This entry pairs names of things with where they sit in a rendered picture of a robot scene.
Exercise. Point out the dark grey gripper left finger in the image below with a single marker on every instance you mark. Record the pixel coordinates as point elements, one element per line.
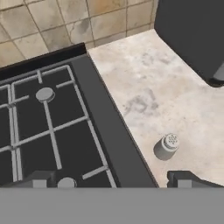
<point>39,178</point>

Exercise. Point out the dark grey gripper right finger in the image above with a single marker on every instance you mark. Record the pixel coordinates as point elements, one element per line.
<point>183,178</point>

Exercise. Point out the dark grey appliance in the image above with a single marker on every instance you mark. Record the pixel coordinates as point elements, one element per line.
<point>191,35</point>

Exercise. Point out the black gas hob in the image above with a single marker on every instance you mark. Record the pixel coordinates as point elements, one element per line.
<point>67,125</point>

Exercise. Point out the grey salt shaker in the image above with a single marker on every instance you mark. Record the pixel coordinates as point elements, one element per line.
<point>166,148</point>

